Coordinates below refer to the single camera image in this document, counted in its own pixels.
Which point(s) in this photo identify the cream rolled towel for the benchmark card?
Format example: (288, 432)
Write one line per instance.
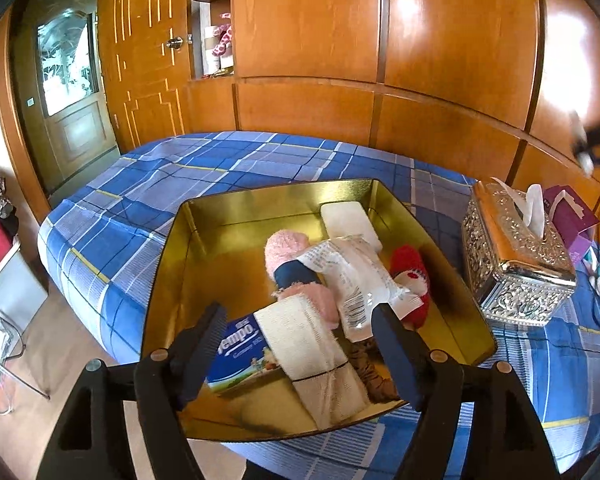
(305, 340)

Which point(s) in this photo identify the white foam block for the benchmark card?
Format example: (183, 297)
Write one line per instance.
(347, 220)

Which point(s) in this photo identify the metal door knob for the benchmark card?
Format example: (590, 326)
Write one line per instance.
(174, 43)

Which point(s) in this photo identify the pink floral decoration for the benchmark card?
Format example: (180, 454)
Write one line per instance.
(225, 40)

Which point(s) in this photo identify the silver embossed tissue box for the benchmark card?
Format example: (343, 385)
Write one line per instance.
(520, 280)

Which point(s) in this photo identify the white box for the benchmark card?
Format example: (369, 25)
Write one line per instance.
(211, 52)

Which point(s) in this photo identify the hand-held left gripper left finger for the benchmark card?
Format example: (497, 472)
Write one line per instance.
(202, 370)

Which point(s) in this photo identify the wooden door with inlay lines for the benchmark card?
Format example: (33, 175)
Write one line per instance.
(140, 85)

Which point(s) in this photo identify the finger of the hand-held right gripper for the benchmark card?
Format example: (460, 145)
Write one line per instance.
(581, 147)

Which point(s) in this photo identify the pink towel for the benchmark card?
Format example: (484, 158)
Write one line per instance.
(285, 247)

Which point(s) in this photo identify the red plush toy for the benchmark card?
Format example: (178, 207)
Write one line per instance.
(407, 260)

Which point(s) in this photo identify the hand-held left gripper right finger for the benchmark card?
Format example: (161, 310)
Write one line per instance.
(395, 360)

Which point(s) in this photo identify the gold tin tray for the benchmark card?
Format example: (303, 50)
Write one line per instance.
(230, 270)

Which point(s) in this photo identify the blue tissue pack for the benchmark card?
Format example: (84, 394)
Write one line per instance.
(245, 360)

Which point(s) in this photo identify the white plastic packet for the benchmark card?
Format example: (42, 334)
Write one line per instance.
(350, 275)

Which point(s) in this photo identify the wooden door with glass pane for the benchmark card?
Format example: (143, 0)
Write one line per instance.
(80, 135)

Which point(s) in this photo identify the glass table with metal frame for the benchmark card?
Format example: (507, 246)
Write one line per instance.
(10, 360)

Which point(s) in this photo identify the white tissue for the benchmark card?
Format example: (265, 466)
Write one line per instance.
(535, 210)

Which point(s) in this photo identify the brown striped plush toy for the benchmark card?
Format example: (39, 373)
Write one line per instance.
(375, 385)

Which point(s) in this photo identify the blue plaid bed sheet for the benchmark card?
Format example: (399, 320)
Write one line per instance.
(130, 195)

